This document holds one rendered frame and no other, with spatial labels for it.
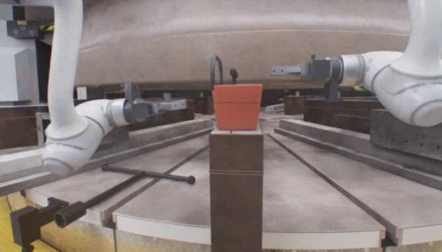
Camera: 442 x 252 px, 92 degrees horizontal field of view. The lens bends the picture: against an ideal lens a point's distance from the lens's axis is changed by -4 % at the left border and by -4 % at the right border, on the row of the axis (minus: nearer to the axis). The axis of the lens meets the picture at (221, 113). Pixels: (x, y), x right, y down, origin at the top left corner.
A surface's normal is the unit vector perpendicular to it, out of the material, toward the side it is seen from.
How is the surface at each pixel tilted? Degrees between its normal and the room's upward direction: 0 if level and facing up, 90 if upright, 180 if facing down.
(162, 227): 90
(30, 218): 90
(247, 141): 90
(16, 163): 71
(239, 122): 97
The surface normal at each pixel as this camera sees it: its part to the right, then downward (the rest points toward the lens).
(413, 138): -0.96, 0.04
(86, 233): -0.36, 0.10
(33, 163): 0.82, -0.28
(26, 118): 0.61, 0.07
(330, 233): -0.04, 0.10
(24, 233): 0.92, 0.03
